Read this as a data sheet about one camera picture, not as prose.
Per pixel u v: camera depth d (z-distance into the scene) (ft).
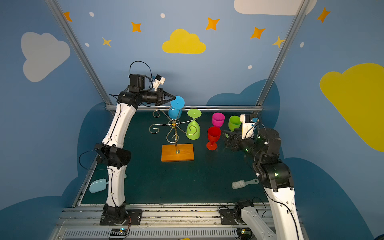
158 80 2.39
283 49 2.77
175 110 2.63
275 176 1.31
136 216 2.46
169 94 2.45
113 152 1.77
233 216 2.44
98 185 2.77
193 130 2.76
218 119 3.23
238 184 2.76
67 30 2.48
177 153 3.21
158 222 2.40
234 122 3.17
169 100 2.45
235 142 1.72
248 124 1.67
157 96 2.28
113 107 3.79
